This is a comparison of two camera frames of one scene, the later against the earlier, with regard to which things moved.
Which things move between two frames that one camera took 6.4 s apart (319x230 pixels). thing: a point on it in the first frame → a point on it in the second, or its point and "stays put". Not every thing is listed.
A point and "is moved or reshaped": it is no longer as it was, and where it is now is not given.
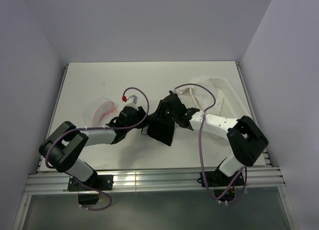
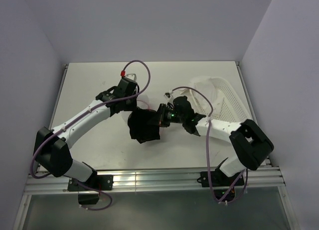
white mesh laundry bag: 98,112 is moved or reshaped
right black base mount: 216,178 stays put
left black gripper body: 139,121 → 130,104
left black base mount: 101,182 stays put
